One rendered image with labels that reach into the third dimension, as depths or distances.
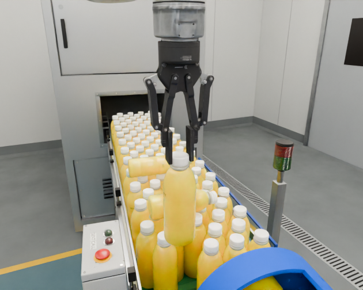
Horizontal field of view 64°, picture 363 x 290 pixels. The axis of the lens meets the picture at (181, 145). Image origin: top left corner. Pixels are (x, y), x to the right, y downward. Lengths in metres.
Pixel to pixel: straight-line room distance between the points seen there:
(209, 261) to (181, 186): 0.27
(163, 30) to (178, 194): 0.31
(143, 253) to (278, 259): 0.43
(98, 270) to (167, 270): 0.19
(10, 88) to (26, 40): 0.68
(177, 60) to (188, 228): 0.35
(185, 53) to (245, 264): 0.38
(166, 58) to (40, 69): 4.12
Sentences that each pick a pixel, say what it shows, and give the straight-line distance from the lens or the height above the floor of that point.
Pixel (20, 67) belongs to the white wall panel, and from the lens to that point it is 4.61.
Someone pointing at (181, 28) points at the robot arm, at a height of 1.62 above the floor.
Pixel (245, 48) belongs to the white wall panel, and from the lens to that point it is 5.62.
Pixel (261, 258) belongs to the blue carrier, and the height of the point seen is 1.23.
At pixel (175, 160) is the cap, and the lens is 0.59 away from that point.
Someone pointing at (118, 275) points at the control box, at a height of 1.08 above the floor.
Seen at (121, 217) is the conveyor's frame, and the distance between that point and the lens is 1.29.
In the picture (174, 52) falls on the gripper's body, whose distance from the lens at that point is 0.52.
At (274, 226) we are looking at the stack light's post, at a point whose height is 0.92.
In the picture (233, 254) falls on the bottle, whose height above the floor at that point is 1.07.
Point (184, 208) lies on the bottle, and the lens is 0.63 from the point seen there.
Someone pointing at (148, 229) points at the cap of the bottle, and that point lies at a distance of 0.86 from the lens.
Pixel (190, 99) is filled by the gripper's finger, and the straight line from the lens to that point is 0.56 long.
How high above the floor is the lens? 1.61
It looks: 20 degrees down
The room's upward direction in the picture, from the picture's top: straight up
